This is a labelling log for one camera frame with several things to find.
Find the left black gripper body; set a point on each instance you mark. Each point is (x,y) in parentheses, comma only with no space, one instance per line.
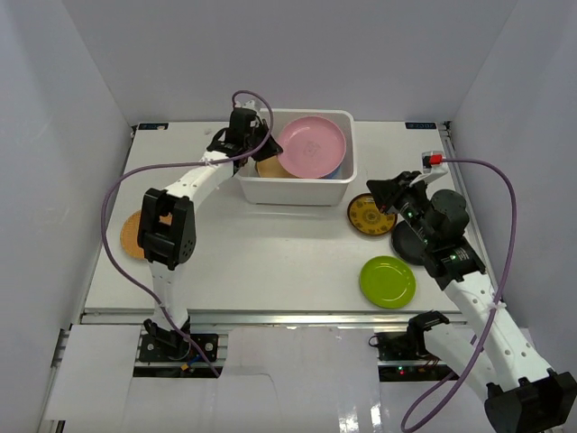
(246,147)

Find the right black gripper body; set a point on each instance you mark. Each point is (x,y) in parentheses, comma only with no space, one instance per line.
(413,206)

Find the tan yellow round plate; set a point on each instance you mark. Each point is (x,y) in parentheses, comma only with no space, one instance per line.
(271,168)

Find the black round plate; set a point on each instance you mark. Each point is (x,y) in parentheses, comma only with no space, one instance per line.
(406,244)

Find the pink round plate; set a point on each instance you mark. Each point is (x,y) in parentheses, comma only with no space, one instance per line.
(313,147)

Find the blue round plate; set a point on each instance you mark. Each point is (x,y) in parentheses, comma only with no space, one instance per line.
(342,172)

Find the lime green round plate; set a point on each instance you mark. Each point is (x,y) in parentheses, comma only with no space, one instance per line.
(387,282)

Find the orange woven round plate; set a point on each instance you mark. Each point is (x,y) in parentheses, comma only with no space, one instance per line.
(128,237)

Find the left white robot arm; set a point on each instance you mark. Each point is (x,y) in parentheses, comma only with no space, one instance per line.
(167,230)

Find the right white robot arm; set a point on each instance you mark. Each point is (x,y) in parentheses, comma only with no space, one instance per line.
(519,389)

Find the white plastic bin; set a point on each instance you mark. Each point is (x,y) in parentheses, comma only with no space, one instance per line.
(297,191)

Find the brown gold patterned plate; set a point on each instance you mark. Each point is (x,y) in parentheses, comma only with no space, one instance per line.
(365,217)

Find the right blue corner label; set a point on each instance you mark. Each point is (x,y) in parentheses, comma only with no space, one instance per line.
(420,126)

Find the blue corner label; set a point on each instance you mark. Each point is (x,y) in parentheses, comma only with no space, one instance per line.
(420,126)
(153,126)

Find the left blue corner label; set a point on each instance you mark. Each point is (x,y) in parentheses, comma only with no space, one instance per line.
(153,126)

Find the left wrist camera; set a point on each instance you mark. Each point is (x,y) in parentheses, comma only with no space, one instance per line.
(250,104)

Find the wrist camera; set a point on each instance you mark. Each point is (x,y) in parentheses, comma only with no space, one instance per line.
(250,104)
(434,168)

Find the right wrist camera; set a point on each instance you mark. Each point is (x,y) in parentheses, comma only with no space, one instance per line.
(434,168)

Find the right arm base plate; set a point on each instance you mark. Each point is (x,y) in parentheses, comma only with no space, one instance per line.
(401,358)

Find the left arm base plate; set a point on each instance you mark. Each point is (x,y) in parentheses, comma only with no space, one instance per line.
(153,360)

